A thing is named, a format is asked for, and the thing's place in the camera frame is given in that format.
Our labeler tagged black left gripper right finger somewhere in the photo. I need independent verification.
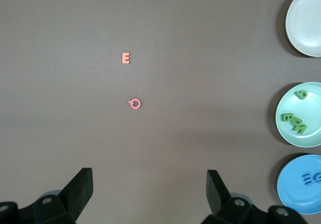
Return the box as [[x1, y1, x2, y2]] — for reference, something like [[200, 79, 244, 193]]
[[206, 169, 254, 224]]

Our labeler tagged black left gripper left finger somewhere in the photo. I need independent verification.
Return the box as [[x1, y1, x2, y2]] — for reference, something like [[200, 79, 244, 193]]
[[32, 167, 94, 224]]

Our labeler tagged blue foam letter E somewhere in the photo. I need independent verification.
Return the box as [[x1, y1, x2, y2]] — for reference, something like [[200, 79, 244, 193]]
[[301, 173, 316, 186]]

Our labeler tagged green foam letter U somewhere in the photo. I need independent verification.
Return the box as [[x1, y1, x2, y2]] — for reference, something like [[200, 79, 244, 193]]
[[290, 119, 303, 131]]

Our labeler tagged blue plate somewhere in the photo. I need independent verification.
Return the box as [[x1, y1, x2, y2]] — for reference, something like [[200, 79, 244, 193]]
[[276, 154, 321, 215]]

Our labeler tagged pink foam letter G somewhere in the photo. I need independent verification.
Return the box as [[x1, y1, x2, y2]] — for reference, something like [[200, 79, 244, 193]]
[[127, 98, 142, 110]]

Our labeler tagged green plate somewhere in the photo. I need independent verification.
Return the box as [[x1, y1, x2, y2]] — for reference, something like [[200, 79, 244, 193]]
[[275, 81, 321, 148]]

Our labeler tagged brown table cover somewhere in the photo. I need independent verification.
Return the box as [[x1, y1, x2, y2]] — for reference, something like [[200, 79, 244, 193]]
[[0, 0, 321, 224]]

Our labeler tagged beige pink plate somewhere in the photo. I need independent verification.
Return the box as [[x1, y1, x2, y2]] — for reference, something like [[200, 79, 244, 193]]
[[285, 0, 321, 58]]

